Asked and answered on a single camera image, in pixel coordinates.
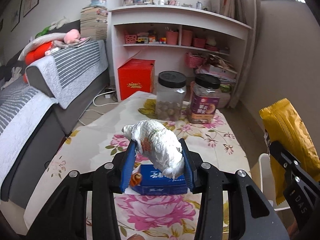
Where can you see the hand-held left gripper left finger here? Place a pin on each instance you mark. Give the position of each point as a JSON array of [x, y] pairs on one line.
[[127, 170]]

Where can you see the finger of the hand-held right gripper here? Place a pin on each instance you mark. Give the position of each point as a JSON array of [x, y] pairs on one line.
[[295, 180]]

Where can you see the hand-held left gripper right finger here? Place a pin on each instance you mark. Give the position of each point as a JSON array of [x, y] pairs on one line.
[[190, 172]]

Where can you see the white trash bin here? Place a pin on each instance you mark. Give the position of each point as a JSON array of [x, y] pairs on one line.
[[265, 180]]

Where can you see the white printed tissue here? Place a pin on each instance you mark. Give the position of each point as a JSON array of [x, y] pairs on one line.
[[160, 145]]

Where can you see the yellow snack packet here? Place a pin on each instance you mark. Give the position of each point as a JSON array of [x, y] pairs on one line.
[[287, 135]]

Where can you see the small orange wrapper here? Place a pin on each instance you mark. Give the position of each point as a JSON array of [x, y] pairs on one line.
[[136, 179]]

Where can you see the blue cardboard box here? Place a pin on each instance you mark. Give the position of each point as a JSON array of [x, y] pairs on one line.
[[160, 185]]

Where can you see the floral tablecloth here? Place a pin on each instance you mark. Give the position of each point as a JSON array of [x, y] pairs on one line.
[[162, 210]]

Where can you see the nut jar with purple label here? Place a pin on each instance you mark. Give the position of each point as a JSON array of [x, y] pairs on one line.
[[203, 105]]

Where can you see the clear jar with black lid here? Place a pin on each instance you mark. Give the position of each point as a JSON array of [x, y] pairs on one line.
[[170, 97]]

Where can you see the white power strip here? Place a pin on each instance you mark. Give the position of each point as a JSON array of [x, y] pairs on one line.
[[110, 93]]

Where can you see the white bag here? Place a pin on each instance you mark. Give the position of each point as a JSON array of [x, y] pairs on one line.
[[225, 97]]

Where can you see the red cardboard box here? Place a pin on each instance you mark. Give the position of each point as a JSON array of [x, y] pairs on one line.
[[135, 77]]

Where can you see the grey sofa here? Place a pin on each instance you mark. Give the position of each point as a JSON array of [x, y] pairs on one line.
[[32, 167]]

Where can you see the pile of papers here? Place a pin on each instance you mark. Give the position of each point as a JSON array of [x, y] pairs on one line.
[[220, 70]]

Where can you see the pink hanging basket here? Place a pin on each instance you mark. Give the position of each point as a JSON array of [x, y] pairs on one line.
[[192, 60]]

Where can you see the striped armrest cover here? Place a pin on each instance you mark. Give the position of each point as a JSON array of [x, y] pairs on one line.
[[75, 67]]

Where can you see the striped seat cover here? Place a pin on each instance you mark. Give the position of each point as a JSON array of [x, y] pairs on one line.
[[20, 120]]

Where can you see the beige curtain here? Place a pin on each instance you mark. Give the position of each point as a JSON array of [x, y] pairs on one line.
[[246, 55]]

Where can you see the pink storage box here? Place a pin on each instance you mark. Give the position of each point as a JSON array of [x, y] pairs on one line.
[[199, 42]]

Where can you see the small toy car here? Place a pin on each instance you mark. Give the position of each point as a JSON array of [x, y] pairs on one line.
[[142, 40]]

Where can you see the pink perforated pen holder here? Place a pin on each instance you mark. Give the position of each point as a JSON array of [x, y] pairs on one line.
[[131, 39]]

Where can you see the cream shelf plush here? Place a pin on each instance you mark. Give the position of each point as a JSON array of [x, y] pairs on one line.
[[211, 42]]

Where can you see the pink cup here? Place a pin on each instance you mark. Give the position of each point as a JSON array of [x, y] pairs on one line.
[[186, 38], [172, 38]]

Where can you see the loose magazines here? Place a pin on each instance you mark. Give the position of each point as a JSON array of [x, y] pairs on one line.
[[82, 41]]

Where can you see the pink plush toy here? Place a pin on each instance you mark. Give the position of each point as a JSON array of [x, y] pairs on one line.
[[72, 36]]

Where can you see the orange cushion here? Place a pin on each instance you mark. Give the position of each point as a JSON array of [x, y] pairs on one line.
[[37, 53]]

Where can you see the white cloth on sofa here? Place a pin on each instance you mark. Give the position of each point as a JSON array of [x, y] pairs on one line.
[[12, 77]]

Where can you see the tall pile of magazines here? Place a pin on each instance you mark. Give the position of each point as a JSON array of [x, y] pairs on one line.
[[93, 25]]

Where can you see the white pillow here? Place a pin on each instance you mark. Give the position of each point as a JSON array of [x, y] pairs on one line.
[[42, 40]]

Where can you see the white bookshelf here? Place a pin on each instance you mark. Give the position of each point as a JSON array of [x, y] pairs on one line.
[[175, 11]]

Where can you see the green plush toy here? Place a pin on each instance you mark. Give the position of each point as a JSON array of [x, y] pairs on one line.
[[42, 32]]

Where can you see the white plush toy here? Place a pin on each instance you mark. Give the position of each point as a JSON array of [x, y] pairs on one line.
[[60, 22]]

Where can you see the small metal bottle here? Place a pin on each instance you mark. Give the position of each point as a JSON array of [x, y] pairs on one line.
[[199, 5]]

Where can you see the leaning books and cards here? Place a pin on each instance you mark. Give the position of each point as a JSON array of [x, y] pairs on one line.
[[225, 7]]

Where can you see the blue tissue box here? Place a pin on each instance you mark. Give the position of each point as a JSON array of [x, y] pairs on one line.
[[97, 2]]

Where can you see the narrow framed picture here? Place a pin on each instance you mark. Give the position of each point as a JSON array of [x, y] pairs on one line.
[[17, 12]]

